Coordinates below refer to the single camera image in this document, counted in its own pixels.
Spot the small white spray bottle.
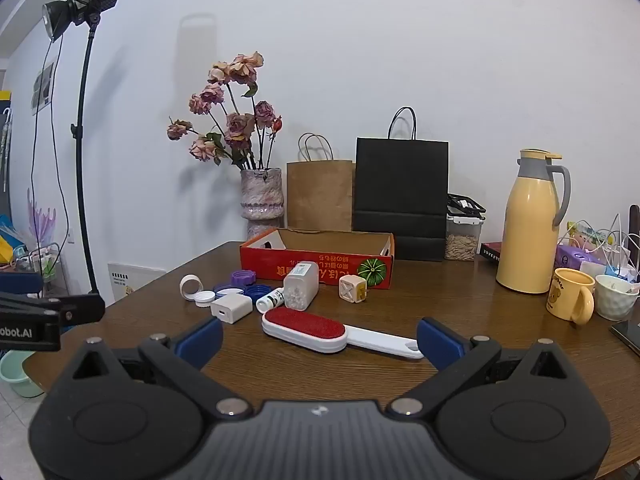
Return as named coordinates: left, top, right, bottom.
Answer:
left=256, top=288, right=286, bottom=313

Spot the mottled purple ceramic vase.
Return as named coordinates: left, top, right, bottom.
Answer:
left=240, top=167, right=283, bottom=242

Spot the red and white lint brush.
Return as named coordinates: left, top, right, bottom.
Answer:
left=261, top=306, right=425, bottom=359

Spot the black studio light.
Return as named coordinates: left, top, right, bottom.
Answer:
left=42, top=0, right=125, bottom=43

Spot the yellow thermos jug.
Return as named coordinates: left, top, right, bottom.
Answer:
left=496, top=149, right=572, bottom=295

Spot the black smartphone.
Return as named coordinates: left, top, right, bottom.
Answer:
left=609, top=320, right=640, bottom=353

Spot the dried rose bouquet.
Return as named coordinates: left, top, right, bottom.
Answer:
left=167, top=51, right=283, bottom=171

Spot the black paper bag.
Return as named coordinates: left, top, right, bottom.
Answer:
left=352, top=106, right=449, bottom=262

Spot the clear container of seeds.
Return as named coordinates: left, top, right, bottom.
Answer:
left=445, top=193, right=487, bottom=262

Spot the black light stand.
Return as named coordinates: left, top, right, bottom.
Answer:
left=70, top=15, right=103, bottom=297

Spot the blue lid with white liner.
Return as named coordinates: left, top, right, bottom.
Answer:
left=213, top=282, right=246, bottom=301

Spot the white wire rack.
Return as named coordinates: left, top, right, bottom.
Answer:
left=560, top=204, right=640, bottom=281

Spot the brown paper bag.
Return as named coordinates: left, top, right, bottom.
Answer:
left=286, top=133, right=355, bottom=232

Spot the red cardboard box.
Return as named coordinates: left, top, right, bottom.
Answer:
left=239, top=227, right=395, bottom=290

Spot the wall poster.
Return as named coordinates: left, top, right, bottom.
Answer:
left=32, top=62, right=55, bottom=116

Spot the white poster board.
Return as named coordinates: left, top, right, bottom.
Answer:
left=107, top=261, right=167, bottom=305

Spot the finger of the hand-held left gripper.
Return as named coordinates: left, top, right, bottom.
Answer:
left=59, top=292, right=106, bottom=329

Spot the green plastic bucket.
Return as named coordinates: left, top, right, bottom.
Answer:
left=0, top=350, right=46, bottom=398

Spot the beige cube plug adapter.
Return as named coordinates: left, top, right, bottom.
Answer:
left=338, top=274, right=369, bottom=304

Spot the white charger block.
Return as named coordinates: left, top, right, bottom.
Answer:
left=210, top=294, right=253, bottom=321

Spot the yellow cartoon mug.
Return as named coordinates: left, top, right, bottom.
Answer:
left=546, top=267, right=596, bottom=326

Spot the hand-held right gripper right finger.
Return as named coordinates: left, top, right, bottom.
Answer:
left=387, top=316, right=571, bottom=418

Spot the purple artificial flower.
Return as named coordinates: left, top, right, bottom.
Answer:
left=27, top=187, right=57, bottom=243

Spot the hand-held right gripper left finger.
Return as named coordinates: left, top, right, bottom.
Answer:
left=70, top=316, right=253, bottom=418

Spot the white dimpled cup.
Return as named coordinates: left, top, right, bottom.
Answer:
left=594, top=274, right=640, bottom=322

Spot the purple tissue pack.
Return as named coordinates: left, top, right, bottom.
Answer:
left=554, top=245, right=606, bottom=271

